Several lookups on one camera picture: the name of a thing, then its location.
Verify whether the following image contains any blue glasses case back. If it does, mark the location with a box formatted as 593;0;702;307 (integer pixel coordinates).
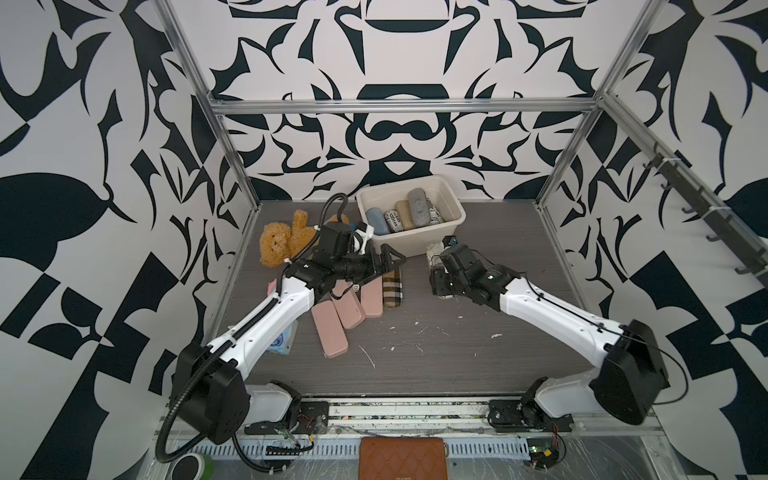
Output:
366;207;391;236

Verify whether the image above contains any grey glasses case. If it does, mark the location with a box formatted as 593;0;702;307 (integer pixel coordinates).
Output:
407;188;430;227

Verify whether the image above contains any newspaper print case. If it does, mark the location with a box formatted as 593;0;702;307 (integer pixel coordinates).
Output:
428;205;444;225

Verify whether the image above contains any pink glasses case middle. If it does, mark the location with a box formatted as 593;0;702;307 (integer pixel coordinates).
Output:
331;280;366;330

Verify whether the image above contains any newspaper flag case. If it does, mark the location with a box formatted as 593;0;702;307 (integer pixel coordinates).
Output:
384;209;405;234

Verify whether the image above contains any pink glasses case front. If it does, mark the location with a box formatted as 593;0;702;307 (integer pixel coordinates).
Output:
311;301;349;358

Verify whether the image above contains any pink glasses case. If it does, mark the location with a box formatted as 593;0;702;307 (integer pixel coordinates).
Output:
360;276;384;318
331;280;366;330
311;301;349;358

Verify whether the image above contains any orange plush teddy bear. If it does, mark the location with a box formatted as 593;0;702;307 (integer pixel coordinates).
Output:
259;210;319;269

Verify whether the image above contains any green tape roll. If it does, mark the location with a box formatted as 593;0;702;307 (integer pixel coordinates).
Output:
169;453;214;480

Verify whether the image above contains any blue tissue pack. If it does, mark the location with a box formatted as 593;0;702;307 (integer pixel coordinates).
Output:
267;321;298;356

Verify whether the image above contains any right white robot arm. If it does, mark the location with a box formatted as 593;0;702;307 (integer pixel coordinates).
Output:
427;236;674;432

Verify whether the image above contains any beige plastic storage box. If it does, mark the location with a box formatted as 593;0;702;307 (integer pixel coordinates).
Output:
356;176;466;257

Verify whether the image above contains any brown quilted leather wallet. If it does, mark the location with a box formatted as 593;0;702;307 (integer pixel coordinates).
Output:
358;437;448;480

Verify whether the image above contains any green circuit board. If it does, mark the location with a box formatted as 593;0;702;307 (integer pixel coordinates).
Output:
524;435;567;471

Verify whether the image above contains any tan woven glasses case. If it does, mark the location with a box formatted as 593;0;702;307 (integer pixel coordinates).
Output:
395;200;416;231

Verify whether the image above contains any plaid brown glasses case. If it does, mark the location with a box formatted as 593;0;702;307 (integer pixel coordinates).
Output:
382;269;403;309

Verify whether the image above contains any pink glasses case right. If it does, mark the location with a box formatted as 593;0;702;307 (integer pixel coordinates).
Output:
360;276;384;318

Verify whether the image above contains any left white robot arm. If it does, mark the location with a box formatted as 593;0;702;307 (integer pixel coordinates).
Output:
154;203;406;463

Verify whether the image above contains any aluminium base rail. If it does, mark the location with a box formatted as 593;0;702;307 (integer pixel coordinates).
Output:
288;395;665;437

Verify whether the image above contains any map print glasses case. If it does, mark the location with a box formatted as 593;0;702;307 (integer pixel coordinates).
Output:
426;242;445;267

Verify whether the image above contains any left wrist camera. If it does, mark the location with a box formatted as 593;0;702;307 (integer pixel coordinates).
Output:
352;223;375;255

